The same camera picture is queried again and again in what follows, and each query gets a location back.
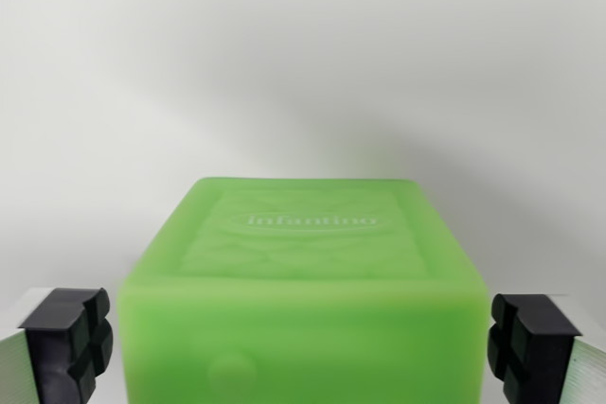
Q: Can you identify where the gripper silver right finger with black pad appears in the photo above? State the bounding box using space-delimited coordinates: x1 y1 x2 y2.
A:
485 292 606 404

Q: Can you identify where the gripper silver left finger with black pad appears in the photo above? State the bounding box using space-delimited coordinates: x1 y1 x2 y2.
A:
0 287 115 404

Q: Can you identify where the green soft toy cube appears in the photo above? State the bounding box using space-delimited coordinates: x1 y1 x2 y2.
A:
116 176 490 404

